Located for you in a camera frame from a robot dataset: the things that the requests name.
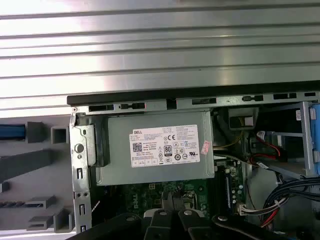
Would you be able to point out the black open PC case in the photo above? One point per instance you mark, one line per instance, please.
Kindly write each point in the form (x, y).
(125, 99)

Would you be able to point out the hard disk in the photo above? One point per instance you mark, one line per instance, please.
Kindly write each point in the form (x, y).
(12, 132)

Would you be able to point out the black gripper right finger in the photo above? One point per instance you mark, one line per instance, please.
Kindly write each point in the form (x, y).
(200, 230)

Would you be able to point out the grey power supply unit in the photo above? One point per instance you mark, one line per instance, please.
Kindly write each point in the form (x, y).
(120, 172)

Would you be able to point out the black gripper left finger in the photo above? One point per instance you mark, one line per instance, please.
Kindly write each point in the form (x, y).
(140, 227)

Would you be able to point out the blue plastic drive latch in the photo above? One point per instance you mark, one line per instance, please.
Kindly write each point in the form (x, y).
(315, 130)

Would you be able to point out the grey metal drive cage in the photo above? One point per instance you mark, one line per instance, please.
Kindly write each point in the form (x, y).
(303, 140)

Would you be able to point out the green motherboard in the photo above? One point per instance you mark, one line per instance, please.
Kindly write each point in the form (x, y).
(200, 186)

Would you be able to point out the RAM stick with black chips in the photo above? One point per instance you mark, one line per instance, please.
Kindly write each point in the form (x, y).
(228, 190)

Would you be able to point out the grey parts rack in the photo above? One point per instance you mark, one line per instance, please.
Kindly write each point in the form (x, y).
(37, 155)

